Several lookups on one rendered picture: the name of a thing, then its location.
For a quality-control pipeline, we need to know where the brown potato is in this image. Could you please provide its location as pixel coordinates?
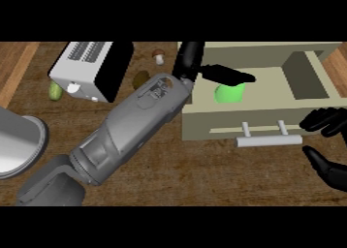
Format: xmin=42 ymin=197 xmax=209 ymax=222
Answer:
xmin=131 ymin=70 xmax=152 ymax=90

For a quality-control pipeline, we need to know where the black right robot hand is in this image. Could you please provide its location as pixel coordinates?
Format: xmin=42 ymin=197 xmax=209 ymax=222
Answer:
xmin=298 ymin=107 xmax=347 ymax=196

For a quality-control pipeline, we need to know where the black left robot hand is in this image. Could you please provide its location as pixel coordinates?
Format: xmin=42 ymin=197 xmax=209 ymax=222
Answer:
xmin=171 ymin=41 xmax=257 ymax=87

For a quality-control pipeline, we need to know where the brown cap mushroom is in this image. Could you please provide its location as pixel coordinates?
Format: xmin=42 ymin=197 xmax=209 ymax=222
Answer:
xmin=152 ymin=48 xmax=166 ymax=67

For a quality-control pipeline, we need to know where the green cup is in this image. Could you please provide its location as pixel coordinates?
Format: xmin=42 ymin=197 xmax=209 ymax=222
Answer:
xmin=214 ymin=82 xmax=246 ymax=105

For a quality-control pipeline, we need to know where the green cucumber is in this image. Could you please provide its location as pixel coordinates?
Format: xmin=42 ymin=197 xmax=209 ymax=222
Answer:
xmin=48 ymin=80 xmax=66 ymax=102

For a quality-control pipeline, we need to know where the white toaster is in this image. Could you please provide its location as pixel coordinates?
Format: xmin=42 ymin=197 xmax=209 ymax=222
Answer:
xmin=48 ymin=41 xmax=135 ymax=104

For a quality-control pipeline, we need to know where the beige drawer front with handle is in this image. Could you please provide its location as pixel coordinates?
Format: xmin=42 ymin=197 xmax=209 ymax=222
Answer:
xmin=181 ymin=106 xmax=347 ymax=148

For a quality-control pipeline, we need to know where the beige wooden drawer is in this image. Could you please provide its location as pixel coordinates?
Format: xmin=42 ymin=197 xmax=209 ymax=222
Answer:
xmin=177 ymin=41 xmax=345 ymax=114

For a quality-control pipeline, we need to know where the large grey metal pot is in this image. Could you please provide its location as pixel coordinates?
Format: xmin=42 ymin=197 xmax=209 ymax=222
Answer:
xmin=0 ymin=102 xmax=51 ymax=180

